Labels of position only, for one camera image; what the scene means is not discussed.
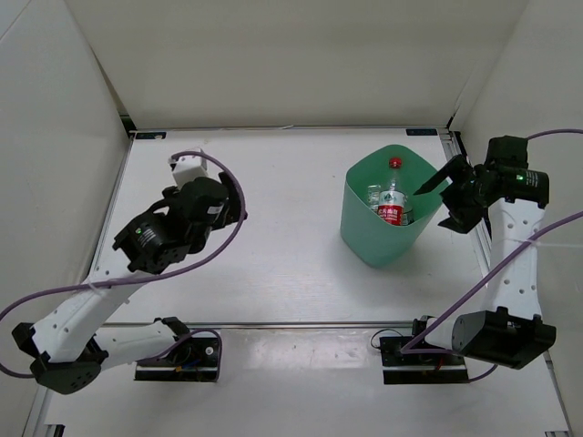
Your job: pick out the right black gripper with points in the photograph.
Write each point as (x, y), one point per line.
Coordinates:
(461, 218)

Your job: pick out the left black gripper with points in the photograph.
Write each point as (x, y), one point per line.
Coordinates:
(230, 209)

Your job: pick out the small black-cap plastic bottle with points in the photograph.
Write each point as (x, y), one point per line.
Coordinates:
(408, 216)

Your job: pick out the red-label plastic water bottle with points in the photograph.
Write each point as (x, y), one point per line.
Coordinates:
(392, 199)

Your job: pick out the crushed blue-label plastic bottle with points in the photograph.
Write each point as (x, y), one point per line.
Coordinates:
(373, 197)

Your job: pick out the green plastic bin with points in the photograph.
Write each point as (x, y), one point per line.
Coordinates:
(376, 242)

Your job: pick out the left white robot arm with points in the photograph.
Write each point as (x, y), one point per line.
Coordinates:
(70, 346)

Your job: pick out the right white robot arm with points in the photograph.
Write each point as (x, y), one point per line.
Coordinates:
(500, 319)

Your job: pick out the blue label sticker right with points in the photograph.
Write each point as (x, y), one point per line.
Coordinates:
(421, 132)

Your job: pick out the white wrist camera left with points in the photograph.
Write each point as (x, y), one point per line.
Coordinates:
(188, 168)

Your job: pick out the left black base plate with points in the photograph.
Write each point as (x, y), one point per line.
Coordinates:
(195, 359)

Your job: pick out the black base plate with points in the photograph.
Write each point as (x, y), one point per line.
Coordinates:
(195, 359)
(416, 368)

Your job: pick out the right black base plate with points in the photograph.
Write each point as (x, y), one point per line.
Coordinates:
(416, 368)

